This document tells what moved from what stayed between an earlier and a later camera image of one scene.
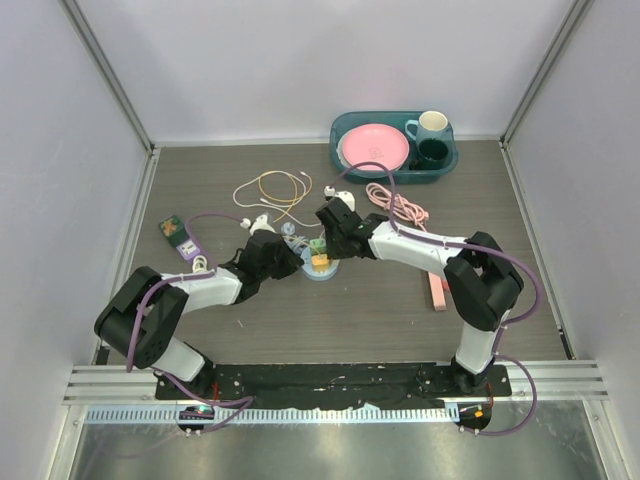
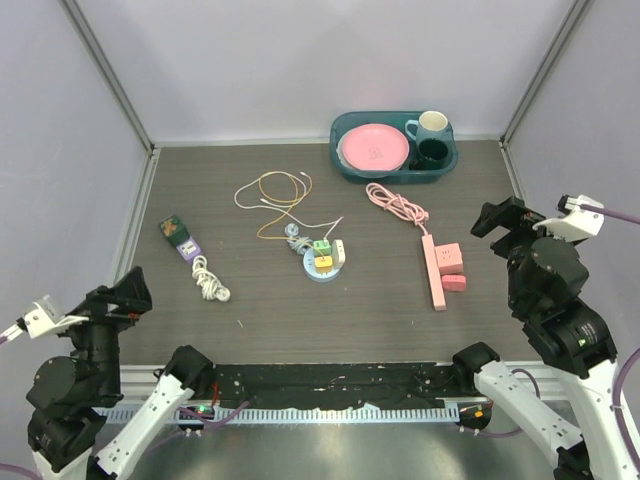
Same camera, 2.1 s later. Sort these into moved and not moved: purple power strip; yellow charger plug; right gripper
Moved: right gripper
Not moved: purple power strip; yellow charger plug
